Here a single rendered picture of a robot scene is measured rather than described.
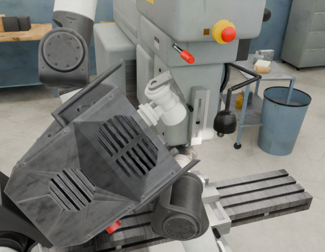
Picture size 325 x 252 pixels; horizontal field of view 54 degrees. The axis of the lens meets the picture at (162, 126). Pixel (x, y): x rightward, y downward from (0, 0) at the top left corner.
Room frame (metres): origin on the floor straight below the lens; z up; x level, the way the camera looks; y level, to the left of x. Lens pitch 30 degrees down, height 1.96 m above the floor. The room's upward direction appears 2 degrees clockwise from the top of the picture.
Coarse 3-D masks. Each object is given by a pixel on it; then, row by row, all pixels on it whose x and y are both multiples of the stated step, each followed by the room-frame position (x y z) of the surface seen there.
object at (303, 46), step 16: (304, 0) 5.78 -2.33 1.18; (320, 0) 5.58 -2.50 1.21; (304, 16) 5.70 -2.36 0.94; (320, 16) 5.60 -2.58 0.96; (288, 32) 6.00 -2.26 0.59; (304, 32) 5.61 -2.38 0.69; (320, 32) 5.63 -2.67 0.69; (288, 48) 5.90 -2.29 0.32; (304, 48) 5.57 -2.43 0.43; (320, 48) 5.65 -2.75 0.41; (304, 64) 5.58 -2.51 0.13; (320, 64) 5.70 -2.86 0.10
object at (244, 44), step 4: (240, 40) 1.37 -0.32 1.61; (244, 40) 1.38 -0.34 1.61; (248, 40) 1.38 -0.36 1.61; (240, 44) 1.37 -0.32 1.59; (244, 44) 1.38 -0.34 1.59; (248, 44) 1.38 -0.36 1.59; (240, 48) 1.37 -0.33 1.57; (244, 48) 1.38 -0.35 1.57; (248, 48) 1.39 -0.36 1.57; (240, 52) 1.37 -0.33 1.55; (244, 52) 1.38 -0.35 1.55; (248, 52) 1.39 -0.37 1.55; (236, 56) 1.37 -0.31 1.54; (240, 56) 1.37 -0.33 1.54; (244, 56) 1.38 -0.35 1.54; (236, 60) 1.37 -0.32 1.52; (240, 60) 1.38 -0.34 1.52
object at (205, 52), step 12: (144, 24) 1.18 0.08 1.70; (144, 36) 1.18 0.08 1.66; (156, 36) 1.03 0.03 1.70; (168, 36) 0.94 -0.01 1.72; (156, 48) 1.03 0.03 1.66; (168, 48) 0.93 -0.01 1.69; (192, 48) 0.95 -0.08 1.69; (204, 48) 0.96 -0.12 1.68; (216, 48) 0.98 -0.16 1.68; (228, 48) 0.99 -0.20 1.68; (168, 60) 0.93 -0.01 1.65; (180, 60) 0.94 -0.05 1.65; (204, 60) 0.96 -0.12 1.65; (216, 60) 0.98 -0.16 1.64; (228, 60) 0.99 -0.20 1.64
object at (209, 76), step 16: (160, 64) 1.05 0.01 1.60; (208, 64) 1.01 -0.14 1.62; (176, 80) 0.97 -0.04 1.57; (192, 80) 0.99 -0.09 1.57; (208, 80) 1.01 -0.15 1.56; (208, 96) 1.01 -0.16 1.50; (208, 112) 1.01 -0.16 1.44; (160, 128) 1.03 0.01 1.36; (176, 128) 0.98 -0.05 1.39; (208, 128) 1.02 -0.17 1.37; (176, 144) 0.98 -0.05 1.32
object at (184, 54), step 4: (172, 44) 0.93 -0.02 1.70; (176, 48) 0.89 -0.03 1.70; (180, 48) 0.88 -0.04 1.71; (180, 52) 0.86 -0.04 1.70; (184, 52) 0.83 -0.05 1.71; (188, 52) 0.83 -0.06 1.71; (184, 56) 0.82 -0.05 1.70; (188, 56) 0.81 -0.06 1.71; (192, 56) 0.80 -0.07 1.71; (188, 60) 0.80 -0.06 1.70; (192, 60) 0.80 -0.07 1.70
